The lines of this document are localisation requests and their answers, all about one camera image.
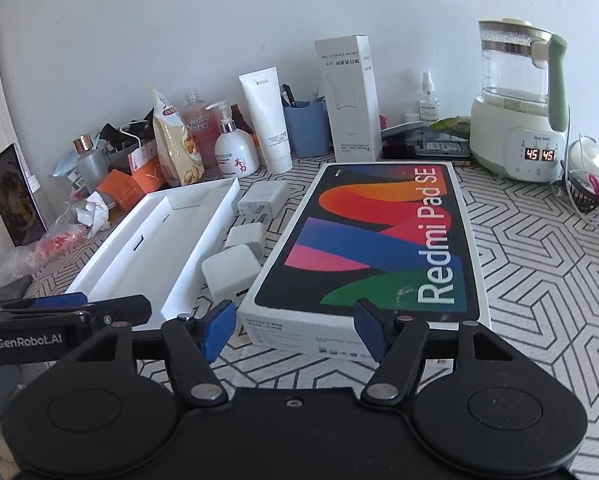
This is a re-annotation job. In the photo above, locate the plastic bag with red contents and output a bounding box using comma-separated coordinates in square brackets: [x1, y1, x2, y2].
[2, 222, 87, 281]

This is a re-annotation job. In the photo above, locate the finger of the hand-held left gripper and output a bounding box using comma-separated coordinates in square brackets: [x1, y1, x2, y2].
[0, 292, 89, 317]
[86, 296, 152, 332]

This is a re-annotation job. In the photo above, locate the black wire basket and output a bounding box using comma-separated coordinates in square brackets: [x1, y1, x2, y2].
[562, 170, 599, 216]

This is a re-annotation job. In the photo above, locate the frosted bottle with gold cap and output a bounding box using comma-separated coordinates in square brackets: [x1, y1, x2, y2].
[72, 135, 111, 191]

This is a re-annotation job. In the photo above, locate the crumpled white tissue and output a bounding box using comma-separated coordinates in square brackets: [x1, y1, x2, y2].
[72, 191, 111, 236]

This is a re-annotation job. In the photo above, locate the white box tray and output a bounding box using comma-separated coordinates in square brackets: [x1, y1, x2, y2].
[65, 178, 240, 333]

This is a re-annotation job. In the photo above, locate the green packet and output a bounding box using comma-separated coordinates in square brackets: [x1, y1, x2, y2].
[429, 116, 473, 137]

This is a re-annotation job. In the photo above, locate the white cable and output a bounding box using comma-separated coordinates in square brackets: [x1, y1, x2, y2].
[120, 120, 155, 146]

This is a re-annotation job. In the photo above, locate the pink clear bottle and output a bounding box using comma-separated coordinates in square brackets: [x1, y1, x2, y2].
[182, 91, 225, 171]

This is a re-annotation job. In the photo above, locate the white cosmetic tube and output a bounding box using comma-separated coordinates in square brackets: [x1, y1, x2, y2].
[238, 67, 293, 174]

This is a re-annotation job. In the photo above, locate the blue face mask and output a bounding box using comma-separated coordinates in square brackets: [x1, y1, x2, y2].
[52, 152, 80, 178]

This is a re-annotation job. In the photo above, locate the yellow snack bag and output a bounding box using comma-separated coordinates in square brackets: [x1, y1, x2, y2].
[152, 87, 207, 188]

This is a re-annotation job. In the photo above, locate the small white charger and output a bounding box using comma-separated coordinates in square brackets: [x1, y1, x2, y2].
[224, 225, 266, 263]

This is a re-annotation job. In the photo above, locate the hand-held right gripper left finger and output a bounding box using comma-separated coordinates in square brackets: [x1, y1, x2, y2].
[54, 300, 236, 408]

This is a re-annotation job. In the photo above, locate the blue pen holder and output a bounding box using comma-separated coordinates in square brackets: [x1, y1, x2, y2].
[282, 97, 333, 159]

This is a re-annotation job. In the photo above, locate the colourful tablet box lid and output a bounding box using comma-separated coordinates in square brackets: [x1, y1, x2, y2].
[236, 161, 490, 361]

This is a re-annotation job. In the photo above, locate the tall white carton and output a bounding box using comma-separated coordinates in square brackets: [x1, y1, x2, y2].
[314, 35, 383, 162]

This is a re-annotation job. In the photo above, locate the white round device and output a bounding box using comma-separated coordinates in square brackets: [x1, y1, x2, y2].
[567, 137, 599, 181]

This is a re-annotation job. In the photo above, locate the grey calculator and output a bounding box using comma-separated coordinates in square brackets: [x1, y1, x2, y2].
[413, 129, 469, 157]

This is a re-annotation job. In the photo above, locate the white charger with prongs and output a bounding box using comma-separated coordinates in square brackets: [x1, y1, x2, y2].
[238, 181, 291, 224]

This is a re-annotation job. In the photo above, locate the standing tablet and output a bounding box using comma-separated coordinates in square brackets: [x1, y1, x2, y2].
[0, 143, 49, 247]

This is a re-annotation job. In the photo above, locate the large white charger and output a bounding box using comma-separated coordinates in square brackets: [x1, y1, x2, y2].
[202, 244, 261, 308]

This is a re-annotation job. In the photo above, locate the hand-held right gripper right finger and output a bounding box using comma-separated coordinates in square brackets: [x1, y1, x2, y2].
[353, 298, 536, 408]

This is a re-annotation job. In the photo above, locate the white pump bottle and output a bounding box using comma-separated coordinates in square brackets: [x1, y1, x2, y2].
[206, 101, 261, 178]

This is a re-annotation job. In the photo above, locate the dark tray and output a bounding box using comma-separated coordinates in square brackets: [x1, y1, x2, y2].
[382, 122, 473, 162]

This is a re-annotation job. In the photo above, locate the dark flat object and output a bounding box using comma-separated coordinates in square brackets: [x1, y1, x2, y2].
[0, 275, 34, 307]

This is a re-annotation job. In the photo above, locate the glass kettle with green handle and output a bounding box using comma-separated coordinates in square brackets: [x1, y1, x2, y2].
[477, 19, 567, 117]

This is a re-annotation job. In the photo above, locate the small clear spray bottle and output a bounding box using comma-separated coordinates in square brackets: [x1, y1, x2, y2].
[419, 72, 440, 123]

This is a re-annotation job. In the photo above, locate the white kettle base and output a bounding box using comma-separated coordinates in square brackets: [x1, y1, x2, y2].
[469, 97, 570, 182]

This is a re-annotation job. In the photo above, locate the plain orange box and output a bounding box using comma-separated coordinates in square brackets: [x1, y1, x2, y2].
[96, 169, 147, 211]

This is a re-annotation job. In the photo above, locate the brown bottle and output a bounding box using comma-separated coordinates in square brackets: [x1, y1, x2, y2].
[229, 104, 255, 136]

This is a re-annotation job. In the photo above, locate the black adapter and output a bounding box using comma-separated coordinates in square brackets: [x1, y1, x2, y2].
[99, 122, 152, 153]

